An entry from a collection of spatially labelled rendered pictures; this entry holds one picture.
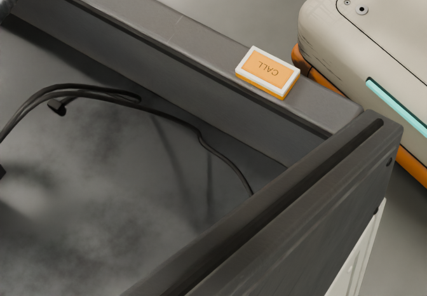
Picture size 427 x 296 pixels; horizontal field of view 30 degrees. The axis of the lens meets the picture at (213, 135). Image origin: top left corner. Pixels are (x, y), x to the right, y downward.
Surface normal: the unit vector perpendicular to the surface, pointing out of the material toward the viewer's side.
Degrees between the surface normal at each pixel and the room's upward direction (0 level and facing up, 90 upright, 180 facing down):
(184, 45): 0
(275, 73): 0
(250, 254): 43
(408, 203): 0
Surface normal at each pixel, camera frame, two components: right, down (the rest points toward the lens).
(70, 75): -0.08, -0.45
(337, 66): -0.76, 0.61
